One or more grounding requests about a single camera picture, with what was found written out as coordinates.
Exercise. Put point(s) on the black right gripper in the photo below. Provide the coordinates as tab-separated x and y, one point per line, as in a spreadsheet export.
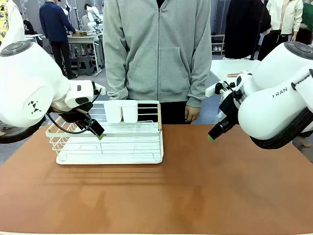
230	107

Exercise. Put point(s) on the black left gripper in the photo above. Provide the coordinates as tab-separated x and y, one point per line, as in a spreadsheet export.
73	115

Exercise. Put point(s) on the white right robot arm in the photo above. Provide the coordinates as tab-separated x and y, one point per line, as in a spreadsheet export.
269	115

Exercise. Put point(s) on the person's right forearm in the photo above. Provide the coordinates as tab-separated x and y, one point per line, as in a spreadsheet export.
115	78

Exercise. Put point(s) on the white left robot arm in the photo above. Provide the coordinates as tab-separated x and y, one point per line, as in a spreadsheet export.
29	80

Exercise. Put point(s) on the person's left forearm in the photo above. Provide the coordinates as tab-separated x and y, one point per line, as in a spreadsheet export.
200	80

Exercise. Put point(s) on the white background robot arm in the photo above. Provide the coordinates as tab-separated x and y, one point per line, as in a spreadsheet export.
94	17

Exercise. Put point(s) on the person's left hand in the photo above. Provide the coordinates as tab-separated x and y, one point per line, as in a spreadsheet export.
192	113

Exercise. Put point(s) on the white cutlery holder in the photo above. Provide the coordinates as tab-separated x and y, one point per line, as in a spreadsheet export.
129	112

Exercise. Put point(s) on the brown flat object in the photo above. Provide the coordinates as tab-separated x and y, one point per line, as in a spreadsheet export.
233	75

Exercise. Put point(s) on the grey step stool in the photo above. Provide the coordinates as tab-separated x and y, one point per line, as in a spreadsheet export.
85	64

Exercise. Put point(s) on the white side table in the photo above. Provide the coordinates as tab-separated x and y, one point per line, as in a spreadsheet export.
230	67

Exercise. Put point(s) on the shoe rack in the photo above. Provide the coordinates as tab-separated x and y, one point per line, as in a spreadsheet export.
218	45

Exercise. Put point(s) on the grey background workbench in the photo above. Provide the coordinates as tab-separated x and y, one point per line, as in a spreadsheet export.
83	40

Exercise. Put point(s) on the cardboard box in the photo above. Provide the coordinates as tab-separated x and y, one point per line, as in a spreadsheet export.
79	33

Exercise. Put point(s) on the person in grey hoodie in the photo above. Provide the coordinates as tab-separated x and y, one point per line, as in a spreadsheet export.
156	49

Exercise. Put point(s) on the person in black coat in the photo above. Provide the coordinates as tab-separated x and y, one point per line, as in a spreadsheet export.
242	27

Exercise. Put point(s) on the man in navy jacket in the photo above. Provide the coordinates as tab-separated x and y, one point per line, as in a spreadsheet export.
57	27

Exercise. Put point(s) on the person in white jacket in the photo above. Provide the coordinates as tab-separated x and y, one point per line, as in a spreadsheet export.
283	17

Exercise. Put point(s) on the person in yellow patterned shirt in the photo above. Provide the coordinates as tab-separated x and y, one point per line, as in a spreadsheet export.
8	19

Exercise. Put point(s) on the person in green top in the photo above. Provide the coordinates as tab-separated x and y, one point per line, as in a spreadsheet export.
306	22

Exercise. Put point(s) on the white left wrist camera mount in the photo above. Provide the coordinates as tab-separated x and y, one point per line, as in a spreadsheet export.
100	89

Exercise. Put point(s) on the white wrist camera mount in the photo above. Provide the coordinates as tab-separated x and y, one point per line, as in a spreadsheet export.
211	90
100	89

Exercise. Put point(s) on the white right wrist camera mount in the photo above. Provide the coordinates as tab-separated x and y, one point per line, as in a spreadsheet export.
211	90

